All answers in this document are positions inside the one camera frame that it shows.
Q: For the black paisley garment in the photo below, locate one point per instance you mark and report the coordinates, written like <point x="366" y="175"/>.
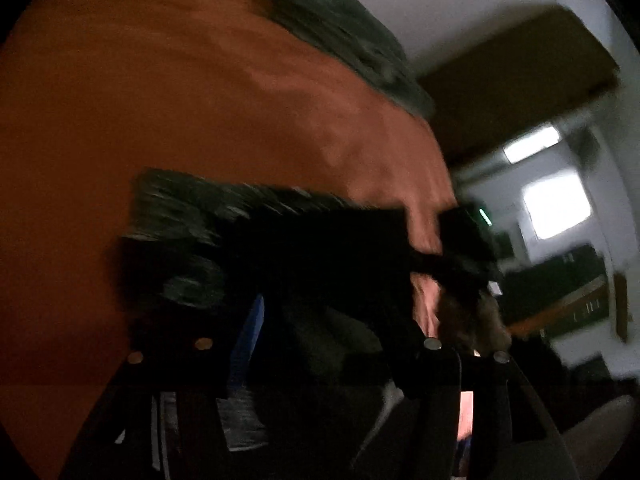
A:
<point x="325" y="260"/>

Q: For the bright window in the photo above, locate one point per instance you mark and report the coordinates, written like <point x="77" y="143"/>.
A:
<point x="556" y="205"/>

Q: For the grey-green cloth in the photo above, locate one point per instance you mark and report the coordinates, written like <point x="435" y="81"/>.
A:
<point x="345" y="40"/>

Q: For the orange bed sheet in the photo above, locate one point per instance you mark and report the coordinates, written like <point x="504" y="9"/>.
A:
<point x="150" y="100"/>

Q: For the brown wardrobe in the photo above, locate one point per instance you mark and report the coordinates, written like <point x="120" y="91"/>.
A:
<point x="515" y="80"/>

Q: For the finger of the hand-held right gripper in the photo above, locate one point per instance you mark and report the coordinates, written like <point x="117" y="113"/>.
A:
<point x="425" y="264"/>

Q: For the dark desk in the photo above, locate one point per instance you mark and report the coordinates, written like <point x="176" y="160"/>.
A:
<point x="555" y="285"/>

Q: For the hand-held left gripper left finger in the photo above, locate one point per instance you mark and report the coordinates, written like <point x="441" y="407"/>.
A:
<point x="247" y="345"/>

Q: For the person's right hand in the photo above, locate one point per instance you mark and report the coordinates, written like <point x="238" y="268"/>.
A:
<point x="480" y="325"/>

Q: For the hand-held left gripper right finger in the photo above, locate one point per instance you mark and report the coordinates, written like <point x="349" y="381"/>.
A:
<point x="435" y="375"/>

